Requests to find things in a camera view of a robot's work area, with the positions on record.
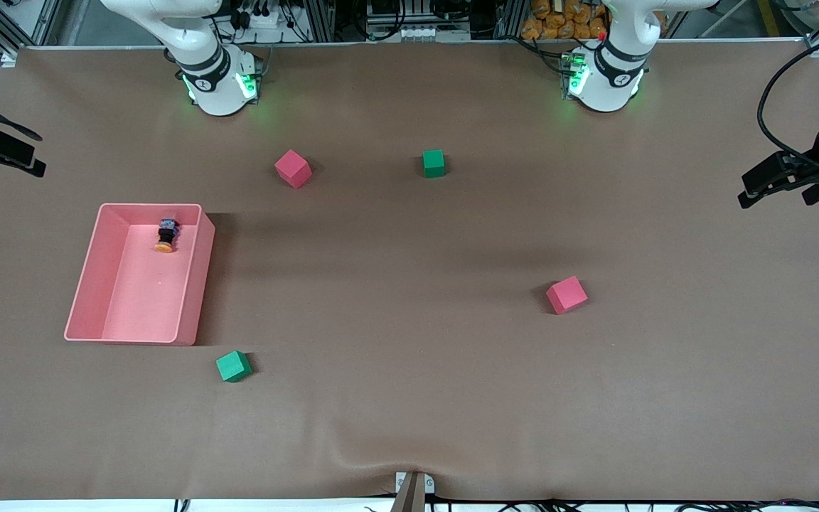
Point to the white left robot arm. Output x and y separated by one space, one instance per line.
608 78

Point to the white power strip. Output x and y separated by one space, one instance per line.
260 18

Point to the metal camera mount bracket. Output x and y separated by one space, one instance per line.
413 491

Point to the pink plastic bin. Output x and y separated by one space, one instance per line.
139 299

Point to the bag of orange objects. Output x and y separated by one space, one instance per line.
559 25

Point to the green foam cube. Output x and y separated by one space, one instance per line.
434 163
233 367

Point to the orange capped black button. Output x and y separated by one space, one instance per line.
166 231

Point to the white terminal block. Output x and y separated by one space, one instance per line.
424 33

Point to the pink foam cube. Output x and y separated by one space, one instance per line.
566 296
292 169

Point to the brown table cover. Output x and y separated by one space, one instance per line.
409 398

